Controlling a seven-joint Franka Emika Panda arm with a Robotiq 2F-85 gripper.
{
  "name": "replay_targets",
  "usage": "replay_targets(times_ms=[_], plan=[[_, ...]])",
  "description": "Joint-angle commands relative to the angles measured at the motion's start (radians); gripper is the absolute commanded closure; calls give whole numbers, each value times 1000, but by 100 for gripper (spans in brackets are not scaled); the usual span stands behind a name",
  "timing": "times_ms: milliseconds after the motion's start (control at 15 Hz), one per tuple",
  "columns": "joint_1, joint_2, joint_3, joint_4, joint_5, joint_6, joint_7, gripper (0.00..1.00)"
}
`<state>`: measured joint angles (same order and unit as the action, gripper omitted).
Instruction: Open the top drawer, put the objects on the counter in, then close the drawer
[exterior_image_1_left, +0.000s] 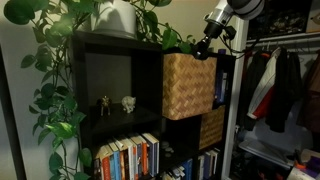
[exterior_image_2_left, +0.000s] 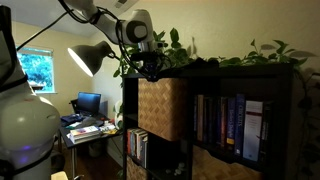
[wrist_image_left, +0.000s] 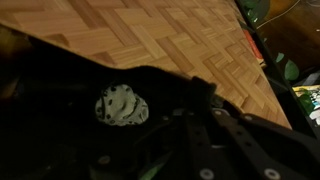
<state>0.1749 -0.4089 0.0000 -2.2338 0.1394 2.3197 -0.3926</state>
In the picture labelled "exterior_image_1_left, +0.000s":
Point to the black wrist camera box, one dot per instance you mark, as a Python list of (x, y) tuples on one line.
[(230, 32)]

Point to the dark printed box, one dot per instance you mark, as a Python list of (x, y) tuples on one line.
[(286, 16)]

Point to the white plastic object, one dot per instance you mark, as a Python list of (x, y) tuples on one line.
[(300, 174)]

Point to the dark blue spine book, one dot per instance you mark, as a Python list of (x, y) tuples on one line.
[(139, 160)]

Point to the closet shelf with rod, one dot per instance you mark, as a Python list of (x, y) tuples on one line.
[(286, 36)]

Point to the blue Circuits textbook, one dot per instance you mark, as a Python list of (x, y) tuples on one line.
[(219, 86)]

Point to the dark grey garment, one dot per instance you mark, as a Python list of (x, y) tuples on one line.
[(248, 86)]

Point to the purple blue spine book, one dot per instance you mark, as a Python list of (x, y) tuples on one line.
[(206, 166)]

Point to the blue and white book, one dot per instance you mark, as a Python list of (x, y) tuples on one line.
[(152, 156)]

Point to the white flat board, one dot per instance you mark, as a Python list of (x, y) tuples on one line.
[(263, 150)]

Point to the white door frame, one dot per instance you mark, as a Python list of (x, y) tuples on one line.
[(233, 116)]

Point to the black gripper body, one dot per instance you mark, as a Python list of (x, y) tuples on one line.
[(211, 31)]

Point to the purple object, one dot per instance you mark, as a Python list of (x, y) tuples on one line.
[(313, 165)]

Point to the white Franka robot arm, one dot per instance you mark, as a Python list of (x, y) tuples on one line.
[(245, 5)]

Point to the gold elephant figurine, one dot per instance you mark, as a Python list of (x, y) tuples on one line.
[(105, 101)]

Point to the green pothos plant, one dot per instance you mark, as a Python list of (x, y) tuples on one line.
[(18, 11)]

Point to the small blue round object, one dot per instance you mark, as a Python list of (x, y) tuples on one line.
[(222, 51)]

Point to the black jacket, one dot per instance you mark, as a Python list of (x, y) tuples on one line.
[(283, 93)]

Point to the black spine book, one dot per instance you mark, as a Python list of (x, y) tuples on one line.
[(97, 170)]

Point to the dark cube bookshelf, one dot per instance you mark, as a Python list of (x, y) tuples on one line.
[(80, 83)]

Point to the red orange spine book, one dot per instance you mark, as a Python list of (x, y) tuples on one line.
[(106, 170)]

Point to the light blue spine book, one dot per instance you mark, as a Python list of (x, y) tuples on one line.
[(116, 166)]

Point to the white elephant figurine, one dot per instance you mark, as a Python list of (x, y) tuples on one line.
[(128, 103)]

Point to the white and red jacket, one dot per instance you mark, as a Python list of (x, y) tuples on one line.
[(263, 86)]

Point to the brown spine book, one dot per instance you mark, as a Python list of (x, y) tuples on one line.
[(122, 166)]

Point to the beige box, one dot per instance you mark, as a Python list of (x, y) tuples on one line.
[(314, 18)]

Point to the dark door edge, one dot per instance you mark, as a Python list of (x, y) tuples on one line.
[(10, 133)]

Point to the brown garment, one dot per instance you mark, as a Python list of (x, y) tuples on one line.
[(311, 93)]

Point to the white plant pot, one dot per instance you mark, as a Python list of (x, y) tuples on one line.
[(113, 16)]

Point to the thin orange spine book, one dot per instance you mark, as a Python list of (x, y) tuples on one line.
[(135, 163)]

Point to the grey pebble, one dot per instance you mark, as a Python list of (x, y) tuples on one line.
[(169, 150), (167, 155), (165, 144)]

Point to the woven bamboo basket drawer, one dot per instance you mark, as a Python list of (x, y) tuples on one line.
[(186, 86), (213, 128)]

